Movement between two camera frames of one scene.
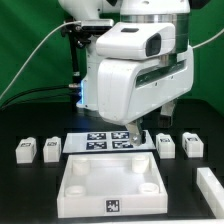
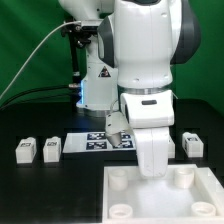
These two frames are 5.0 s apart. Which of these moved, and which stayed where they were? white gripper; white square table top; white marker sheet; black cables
Moved: white gripper; white square table top
Stayed: black cables; white marker sheet
